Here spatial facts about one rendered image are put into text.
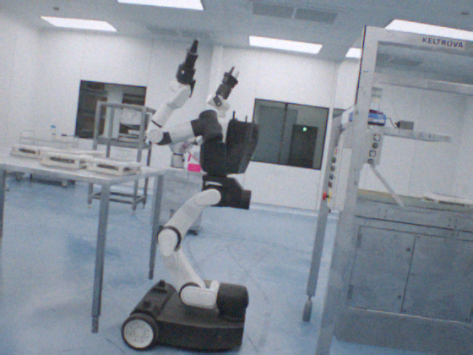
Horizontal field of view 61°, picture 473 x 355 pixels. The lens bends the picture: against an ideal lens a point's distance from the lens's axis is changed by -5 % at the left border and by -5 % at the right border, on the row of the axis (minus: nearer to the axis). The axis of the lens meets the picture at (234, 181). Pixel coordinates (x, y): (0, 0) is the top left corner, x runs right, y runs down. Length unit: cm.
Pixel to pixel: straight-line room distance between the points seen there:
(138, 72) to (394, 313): 651
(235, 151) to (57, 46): 690
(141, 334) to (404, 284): 161
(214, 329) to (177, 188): 289
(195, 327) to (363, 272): 109
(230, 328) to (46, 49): 736
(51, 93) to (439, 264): 748
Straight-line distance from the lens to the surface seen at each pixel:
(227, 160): 224
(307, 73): 789
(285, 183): 779
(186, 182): 501
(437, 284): 288
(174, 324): 238
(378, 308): 284
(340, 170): 176
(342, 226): 190
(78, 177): 237
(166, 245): 238
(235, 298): 244
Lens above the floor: 118
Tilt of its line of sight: 5 degrees down
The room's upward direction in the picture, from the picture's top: 7 degrees clockwise
